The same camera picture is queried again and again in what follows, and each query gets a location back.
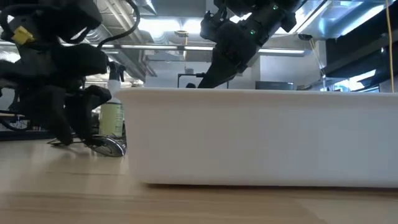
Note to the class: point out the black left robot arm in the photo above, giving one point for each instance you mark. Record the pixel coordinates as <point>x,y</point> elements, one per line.
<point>62,15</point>

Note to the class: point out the long ceiling light tube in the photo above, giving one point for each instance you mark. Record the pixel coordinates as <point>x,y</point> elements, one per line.
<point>155,47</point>

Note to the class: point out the white plastic cutlery tray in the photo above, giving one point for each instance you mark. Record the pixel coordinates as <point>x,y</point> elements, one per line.
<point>248,137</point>

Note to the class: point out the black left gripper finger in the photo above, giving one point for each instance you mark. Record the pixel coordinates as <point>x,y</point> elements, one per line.
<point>49,109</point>
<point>85,105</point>

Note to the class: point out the yellow tag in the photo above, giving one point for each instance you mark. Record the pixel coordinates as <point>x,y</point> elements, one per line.
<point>23,35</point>

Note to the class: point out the black spoon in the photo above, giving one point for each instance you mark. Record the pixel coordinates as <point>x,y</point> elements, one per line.
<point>109,147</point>

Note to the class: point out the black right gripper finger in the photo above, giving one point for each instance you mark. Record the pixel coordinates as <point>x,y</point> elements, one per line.
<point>217,77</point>

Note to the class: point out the dark monitor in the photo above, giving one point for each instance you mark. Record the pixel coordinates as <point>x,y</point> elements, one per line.
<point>273,85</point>

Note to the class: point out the spray bottle with yellow liquid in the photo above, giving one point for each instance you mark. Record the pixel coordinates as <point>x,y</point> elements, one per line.
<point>111,118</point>

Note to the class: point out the black metal rack frame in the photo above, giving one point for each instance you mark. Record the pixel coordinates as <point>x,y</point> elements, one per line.
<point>186,74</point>

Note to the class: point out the black aluminium table frame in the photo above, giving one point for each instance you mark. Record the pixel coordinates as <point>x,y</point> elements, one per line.
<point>18,135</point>

